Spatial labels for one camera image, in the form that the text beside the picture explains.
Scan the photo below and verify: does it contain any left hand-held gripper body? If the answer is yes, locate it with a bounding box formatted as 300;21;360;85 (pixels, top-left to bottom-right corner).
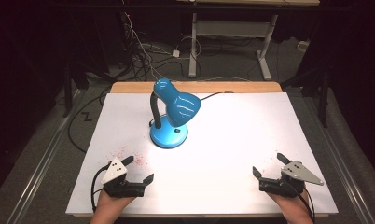
100;156;146;199

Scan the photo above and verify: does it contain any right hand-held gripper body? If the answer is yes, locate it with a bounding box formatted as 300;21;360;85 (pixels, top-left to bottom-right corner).
258;160;326;199

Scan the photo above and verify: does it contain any blue desk lamp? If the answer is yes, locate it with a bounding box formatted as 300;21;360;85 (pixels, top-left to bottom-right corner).
148;77;202;149

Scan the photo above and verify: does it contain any person's left hand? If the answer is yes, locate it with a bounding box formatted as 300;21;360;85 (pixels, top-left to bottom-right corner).
96;189;137;217

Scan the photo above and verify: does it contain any person's right hand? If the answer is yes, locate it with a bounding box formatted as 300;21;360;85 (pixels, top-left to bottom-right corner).
267;189;312;217

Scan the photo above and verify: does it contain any white table sheet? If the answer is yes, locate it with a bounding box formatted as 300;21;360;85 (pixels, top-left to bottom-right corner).
65;91;340;217

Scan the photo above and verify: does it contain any black stand leg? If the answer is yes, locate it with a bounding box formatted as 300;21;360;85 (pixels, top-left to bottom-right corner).
62;60;74;119

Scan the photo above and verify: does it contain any small white box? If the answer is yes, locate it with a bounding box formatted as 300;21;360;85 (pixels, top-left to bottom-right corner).
297;40;311;52

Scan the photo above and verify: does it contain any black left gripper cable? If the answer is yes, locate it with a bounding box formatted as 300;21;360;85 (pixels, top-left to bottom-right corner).
90;165;111;213

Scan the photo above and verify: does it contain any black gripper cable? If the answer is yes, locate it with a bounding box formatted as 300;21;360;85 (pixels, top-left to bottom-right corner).
296;183;316;224
90;165;111;213

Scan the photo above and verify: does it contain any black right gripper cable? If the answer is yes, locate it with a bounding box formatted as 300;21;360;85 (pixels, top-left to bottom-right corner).
296;183;316;224

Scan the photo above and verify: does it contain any metal floor rail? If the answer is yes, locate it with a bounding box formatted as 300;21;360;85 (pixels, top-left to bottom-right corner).
301;92;375;224
6;89;85;224

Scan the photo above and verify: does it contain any long black floor cable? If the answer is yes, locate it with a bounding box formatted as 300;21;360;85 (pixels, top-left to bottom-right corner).
66;91;113;154

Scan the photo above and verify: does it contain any black lamp power cable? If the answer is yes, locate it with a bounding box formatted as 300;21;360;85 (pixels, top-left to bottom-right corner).
200;91;229;102

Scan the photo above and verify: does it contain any bundle of black floor cables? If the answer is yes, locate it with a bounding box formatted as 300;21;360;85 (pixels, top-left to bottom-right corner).
118;27;193;82

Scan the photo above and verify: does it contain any thin white cable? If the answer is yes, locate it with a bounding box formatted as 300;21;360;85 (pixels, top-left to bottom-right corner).
122;11;165;79

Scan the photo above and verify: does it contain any white metal desk frame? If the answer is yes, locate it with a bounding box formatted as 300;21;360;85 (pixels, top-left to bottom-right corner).
187;12;279;81

